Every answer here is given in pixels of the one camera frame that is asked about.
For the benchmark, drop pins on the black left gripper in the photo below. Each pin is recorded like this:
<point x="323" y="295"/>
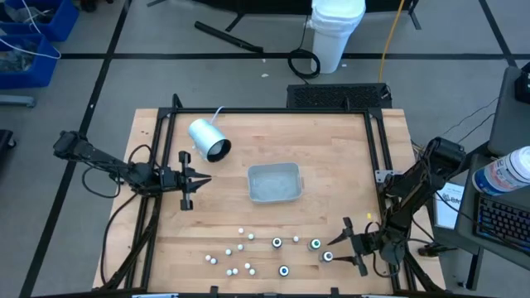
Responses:
<point x="172" y="180"/>

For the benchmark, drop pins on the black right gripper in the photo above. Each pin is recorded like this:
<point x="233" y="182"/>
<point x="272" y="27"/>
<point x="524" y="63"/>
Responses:
<point x="368" y="245"/>

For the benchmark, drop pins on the dark-red-tipped large dye bottle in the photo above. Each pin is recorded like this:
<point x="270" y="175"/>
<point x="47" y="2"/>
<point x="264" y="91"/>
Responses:
<point x="327" y="256"/>

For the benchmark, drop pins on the green-tipped large dye bottle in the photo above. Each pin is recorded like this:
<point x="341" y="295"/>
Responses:
<point x="314" y="244"/>

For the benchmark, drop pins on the blue-tipped large dye bottle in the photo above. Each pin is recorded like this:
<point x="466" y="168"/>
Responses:
<point x="283" y="270"/>

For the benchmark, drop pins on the black-tipped large dye bottle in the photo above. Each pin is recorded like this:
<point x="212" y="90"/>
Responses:
<point x="277" y="242"/>

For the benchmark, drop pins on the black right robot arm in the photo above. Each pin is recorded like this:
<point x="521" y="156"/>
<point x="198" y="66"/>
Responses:
<point x="414" y="190"/>

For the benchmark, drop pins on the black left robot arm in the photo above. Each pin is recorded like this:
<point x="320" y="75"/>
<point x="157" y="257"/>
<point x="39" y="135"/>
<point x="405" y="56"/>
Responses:
<point x="99" y="156"/>

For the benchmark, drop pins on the white cylindrical spot lamp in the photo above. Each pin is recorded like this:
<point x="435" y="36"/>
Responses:
<point x="205" y="136"/>

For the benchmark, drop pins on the light grey plastic bin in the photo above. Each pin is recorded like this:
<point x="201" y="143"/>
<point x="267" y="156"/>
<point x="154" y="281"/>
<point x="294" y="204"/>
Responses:
<point x="275" y="184"/>

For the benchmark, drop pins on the black floor tool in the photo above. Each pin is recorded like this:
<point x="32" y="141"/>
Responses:
<point x="430" y="250"/>

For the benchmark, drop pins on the white printed paper sheet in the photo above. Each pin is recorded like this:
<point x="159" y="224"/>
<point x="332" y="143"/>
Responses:
<point x="445" y="213"/>

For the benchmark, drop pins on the grey desk surface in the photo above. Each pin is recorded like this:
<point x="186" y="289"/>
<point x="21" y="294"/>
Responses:
<point x="511" y="116"/>
<point x="465" y="232"/>

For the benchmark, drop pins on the black rod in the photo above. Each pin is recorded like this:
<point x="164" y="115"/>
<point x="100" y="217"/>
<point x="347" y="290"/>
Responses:
<point x="227" y="37"/>

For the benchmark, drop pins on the black perforated computer case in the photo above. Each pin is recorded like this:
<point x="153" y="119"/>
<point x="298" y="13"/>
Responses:
<point x="331" y="96"/>

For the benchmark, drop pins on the black computer keyboard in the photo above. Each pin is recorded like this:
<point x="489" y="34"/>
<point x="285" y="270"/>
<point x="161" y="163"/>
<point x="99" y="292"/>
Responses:
<point x="501" y="221"/>

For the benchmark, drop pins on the white blue wipes canister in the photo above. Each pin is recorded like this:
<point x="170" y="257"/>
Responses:
<point x="501" y="174"/>

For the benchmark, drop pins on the white plastic bucket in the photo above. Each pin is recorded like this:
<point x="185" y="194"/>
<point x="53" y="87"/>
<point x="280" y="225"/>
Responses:
<point x="335" y="37"/>

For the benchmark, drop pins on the black caster base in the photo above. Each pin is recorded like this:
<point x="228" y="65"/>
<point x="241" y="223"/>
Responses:
<point x="5" y="142"/>

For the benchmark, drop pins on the blue storage bin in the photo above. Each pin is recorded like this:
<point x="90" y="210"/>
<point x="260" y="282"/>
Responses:
<point x="29" y="78"/>
<point x="62" y="20"/>

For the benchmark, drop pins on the grey metal bar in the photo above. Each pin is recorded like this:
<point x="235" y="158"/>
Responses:
<point x="16" y="101"/>

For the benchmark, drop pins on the black desk device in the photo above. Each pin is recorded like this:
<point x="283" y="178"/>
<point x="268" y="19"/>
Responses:
<point x="523" y="85"/>

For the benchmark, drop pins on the silver metal bracket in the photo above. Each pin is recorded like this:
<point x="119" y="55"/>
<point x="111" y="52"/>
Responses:
<point x="383" y="174"/>

